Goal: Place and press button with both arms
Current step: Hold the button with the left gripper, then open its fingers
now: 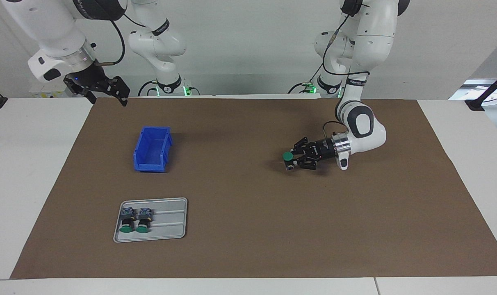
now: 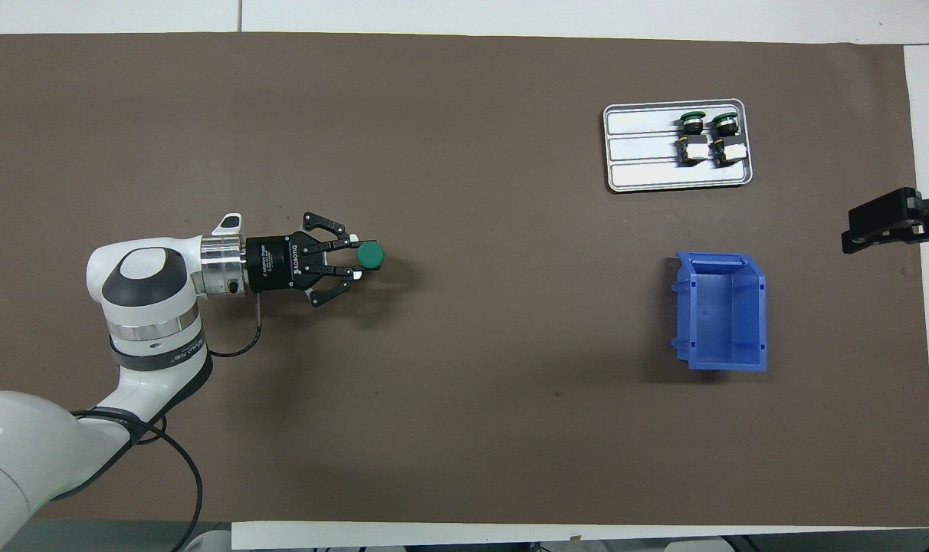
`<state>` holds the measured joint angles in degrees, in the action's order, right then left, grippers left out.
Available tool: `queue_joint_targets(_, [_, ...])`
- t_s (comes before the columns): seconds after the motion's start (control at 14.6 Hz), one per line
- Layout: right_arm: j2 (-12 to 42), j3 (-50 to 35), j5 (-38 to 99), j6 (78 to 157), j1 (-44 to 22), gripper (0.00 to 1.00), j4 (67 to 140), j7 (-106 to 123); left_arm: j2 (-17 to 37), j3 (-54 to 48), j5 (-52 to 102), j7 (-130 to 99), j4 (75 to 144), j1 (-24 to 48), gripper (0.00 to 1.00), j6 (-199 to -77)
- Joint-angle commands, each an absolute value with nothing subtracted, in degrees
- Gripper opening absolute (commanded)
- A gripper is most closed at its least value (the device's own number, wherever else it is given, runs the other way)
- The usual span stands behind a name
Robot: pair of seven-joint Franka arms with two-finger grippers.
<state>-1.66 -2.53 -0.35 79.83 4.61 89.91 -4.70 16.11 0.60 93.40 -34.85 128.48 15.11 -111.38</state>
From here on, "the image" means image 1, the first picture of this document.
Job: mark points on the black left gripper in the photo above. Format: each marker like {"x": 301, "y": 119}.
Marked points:
{"x": 324, "y": 149}

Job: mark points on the green push button switch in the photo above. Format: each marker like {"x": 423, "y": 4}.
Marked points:
{"x": 288, "y": 156}
{"x": 144, "y": 221}
{"x": 127, "y": 221}

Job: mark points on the silver metal tray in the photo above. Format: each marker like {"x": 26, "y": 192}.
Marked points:
{"x": 170, "y": 221}

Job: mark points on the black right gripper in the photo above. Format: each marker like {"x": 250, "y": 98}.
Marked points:
{"x": 88, "y": 80}

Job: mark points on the white crumpled sheets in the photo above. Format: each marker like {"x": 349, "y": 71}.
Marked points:
{"x": 461, "y": 92}

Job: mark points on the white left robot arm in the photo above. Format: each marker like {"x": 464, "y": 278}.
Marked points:
{"x": 371, "y": 41}

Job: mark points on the black pole stand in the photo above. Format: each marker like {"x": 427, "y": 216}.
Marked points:
{"x": 474, "y": 105}

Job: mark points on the brown table mat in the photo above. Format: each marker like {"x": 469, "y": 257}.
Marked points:
{"x": 273, "y": 225}

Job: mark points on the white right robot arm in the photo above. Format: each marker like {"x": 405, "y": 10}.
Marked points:
{"x": 47, "y": 28}

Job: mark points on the blue plastic bin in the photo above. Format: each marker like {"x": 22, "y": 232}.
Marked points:
{"x": 152, "y": 149}

